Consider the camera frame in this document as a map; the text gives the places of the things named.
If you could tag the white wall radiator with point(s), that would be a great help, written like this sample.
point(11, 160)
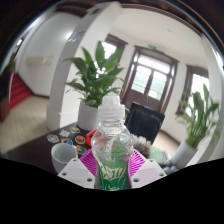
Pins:
point(38, 60)

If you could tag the white mug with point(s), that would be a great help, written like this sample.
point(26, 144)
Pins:
point(61, 156)

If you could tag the clear green-labelled drink bottle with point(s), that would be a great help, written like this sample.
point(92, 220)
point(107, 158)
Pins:
point(112, 140)

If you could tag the red carpeted staircase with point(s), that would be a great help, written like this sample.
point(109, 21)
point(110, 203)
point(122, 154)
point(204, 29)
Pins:
point(18, 91)

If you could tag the green exit sign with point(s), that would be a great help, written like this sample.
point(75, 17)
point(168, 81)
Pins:
point(152, 47)

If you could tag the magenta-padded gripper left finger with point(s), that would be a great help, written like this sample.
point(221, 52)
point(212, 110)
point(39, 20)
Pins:
point(76, 173)

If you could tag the red plastic box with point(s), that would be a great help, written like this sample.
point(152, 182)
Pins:
point(90, 138)

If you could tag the dark-framed window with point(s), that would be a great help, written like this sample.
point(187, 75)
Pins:
point(110, 48)
point(200, 83)

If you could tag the black chair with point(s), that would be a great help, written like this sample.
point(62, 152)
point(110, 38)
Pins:
point(145, 123)

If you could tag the dark wooden glazed double door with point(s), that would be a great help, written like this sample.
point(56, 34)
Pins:
point(150, 80)

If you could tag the dark tray with small jars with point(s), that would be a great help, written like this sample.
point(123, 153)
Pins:
point(142, 145)

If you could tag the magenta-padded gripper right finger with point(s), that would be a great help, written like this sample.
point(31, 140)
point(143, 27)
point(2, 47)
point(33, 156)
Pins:
point(148, 171)

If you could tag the green plant in white pot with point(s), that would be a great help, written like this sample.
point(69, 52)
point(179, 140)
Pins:
point(88, 120)
point(183, 153)

